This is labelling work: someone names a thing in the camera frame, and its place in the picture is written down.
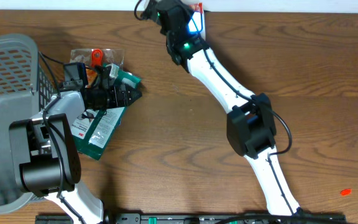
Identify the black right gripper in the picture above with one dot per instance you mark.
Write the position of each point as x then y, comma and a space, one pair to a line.
150, 12

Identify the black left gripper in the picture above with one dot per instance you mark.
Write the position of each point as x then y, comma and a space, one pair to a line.
117, 96

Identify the red snack stick packet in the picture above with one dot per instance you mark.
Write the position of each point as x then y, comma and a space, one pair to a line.
197, 7

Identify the red packaged item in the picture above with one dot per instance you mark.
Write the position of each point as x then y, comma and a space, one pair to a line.
102, 57

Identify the green packaged item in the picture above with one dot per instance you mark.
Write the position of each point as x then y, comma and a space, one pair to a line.
94, 129

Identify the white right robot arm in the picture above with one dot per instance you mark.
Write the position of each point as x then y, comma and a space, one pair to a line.
250, 127

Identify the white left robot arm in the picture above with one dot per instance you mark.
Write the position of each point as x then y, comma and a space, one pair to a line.
45, 159

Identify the white barcode scanner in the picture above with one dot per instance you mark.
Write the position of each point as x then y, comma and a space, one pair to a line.
197, 25

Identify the small red floor marker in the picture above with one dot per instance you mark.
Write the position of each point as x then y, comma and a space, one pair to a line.
346, 192

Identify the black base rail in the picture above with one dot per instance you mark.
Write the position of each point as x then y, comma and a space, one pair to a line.
211, 218

